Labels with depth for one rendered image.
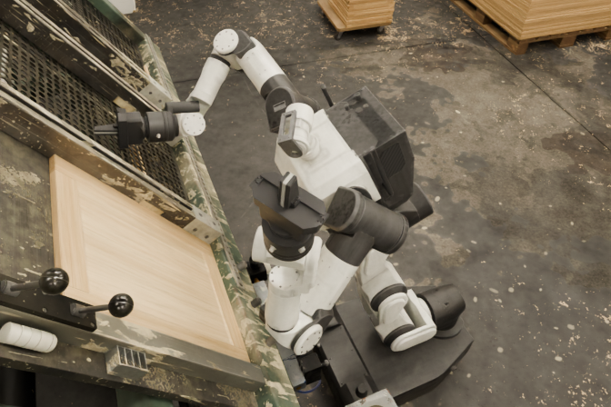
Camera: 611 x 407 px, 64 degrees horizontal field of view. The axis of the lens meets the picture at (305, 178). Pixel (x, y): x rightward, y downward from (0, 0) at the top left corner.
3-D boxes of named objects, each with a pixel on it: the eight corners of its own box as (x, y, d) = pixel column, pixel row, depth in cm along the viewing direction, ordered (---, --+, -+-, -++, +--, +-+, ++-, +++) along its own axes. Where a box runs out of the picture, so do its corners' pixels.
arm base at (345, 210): (365, 239, 118) (393, 201, 115) (386, 270, 106) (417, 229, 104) (315, 214, 112) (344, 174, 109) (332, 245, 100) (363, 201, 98)
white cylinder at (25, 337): (-4, 346, 70) (45, 357, 76) (11, 334, 70) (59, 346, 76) (-3, 329, 72) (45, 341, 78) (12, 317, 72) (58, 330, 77)
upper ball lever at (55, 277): (11, 306, 73) (70, 297, 67) (-14, 298, 70) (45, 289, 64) (20, 281, 75) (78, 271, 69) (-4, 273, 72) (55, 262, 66)
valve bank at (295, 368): (336, 403, 150) (340, 368, 133) (293, 422, 146) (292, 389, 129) (280, 277, 183) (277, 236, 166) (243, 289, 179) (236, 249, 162)
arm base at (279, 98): (284, 116, 147) (311, 91, 142) (305, 150, 142) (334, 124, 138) (254, 106, 134) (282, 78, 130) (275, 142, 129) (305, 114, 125)
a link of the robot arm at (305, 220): (304, 248, 68) (302, 275, 79) (341, 198, 73) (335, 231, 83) (233, 202, 72) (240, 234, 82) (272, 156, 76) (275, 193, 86)
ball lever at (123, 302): (78, 325, 82) (135, 320, 76) (59, 320, 79) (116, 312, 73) (85, 303, 84) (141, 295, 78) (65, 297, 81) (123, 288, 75)
